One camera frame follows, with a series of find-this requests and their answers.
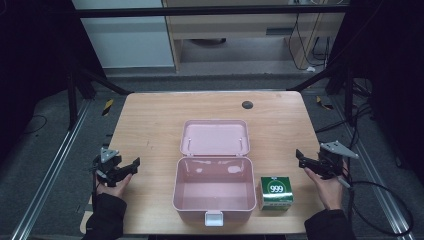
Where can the black metal stand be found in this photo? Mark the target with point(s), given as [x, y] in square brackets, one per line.
[71, 100]
[348, 96]

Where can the person's left hand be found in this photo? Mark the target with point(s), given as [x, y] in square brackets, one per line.
[115, 189]

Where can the black horizontal frame bar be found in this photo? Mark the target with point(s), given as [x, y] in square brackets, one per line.
[200, 11]

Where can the light wooden desk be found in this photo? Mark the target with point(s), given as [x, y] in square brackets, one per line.
[233, 30]

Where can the yellow black tape strip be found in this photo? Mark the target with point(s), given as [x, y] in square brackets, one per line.
[107, 107]
[323, 103]

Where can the dark round table grommet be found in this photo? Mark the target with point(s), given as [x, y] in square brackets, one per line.
[247, 105]

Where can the white plug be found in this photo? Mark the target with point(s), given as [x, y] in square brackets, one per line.
[310, 69]

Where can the pink plastic storage box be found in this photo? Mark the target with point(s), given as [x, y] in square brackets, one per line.
[213, 180]

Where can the aluminium floor rail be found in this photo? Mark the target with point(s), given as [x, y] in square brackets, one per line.
[376, 186]
[53, 166]

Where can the green medicine box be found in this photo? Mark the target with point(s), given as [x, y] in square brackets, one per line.
[276, 193]

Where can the white cabinet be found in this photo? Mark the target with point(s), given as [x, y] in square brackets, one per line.
[126, 43]

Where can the person's right hand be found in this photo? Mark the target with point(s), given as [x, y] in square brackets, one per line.
[328, 191]

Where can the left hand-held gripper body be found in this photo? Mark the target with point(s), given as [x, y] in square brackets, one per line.
[108, 156]

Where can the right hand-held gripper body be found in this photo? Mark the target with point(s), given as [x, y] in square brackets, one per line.
[333, 156]

